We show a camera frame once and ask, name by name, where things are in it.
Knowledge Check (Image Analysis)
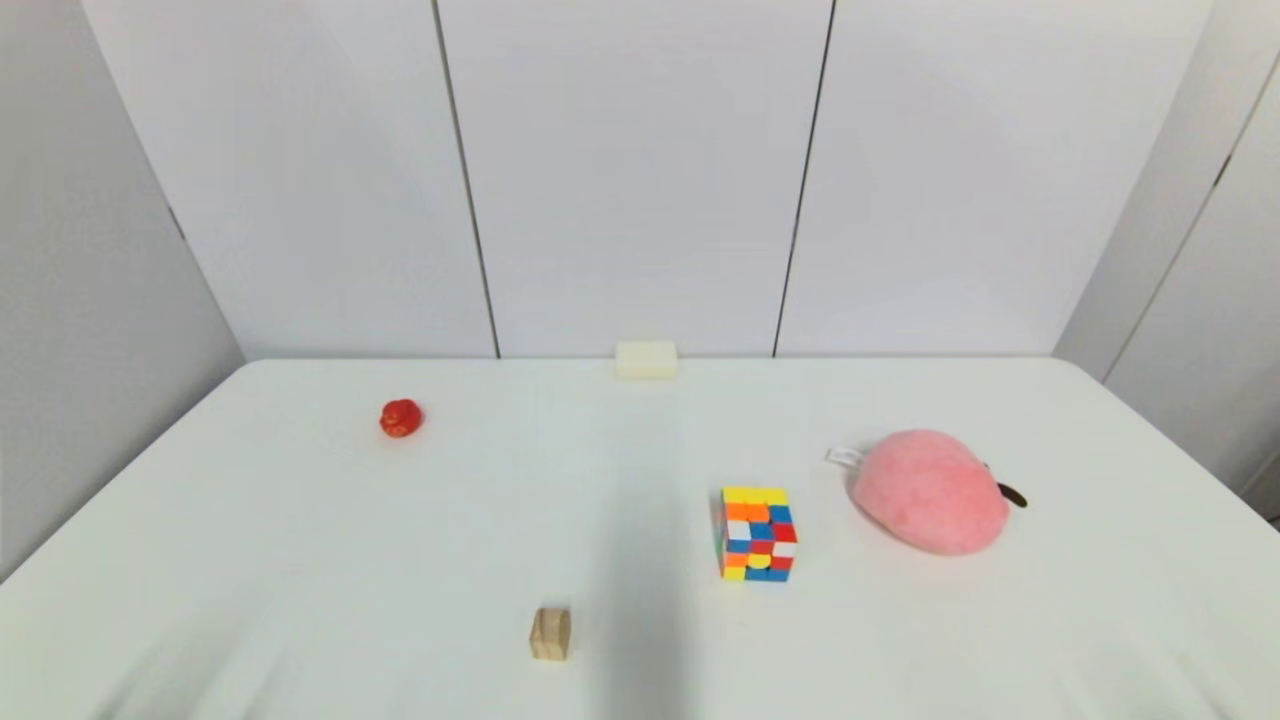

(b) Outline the multicoloured puzzle cube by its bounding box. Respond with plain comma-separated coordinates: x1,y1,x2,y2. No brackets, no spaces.
715,486,799,583

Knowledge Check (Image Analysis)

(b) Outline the small wooden cube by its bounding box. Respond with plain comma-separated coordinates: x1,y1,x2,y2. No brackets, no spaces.
529,608,572,662

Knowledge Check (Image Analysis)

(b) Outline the cream white rectangular block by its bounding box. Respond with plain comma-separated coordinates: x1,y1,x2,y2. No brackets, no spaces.
615,341,679,381

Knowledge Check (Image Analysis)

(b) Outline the pink plush peach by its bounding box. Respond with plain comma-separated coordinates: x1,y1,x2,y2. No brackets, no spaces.
825,430,1029,556

